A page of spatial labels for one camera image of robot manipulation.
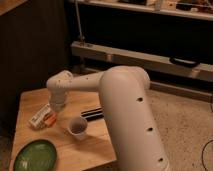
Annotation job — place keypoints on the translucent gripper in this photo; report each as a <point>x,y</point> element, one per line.
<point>57,107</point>

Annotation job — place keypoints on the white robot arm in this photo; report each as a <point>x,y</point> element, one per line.
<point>128,116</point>

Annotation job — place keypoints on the black handle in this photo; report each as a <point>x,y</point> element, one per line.
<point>188,64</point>

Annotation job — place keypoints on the cluttered shelf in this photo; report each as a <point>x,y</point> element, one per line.
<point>142,8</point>

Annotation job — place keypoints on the black rectangular case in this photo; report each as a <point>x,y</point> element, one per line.
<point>92,114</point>

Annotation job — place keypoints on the clear plastic cup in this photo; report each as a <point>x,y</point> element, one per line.
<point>77,127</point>

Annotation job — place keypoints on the white toothpaste tube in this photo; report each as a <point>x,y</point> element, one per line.
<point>37,121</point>

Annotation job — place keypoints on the grey metal beam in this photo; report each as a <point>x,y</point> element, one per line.
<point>151,62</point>

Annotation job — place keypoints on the metal pole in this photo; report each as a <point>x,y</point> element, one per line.
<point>81,37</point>

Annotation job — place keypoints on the wooden table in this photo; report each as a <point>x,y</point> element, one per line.
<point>72,155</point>

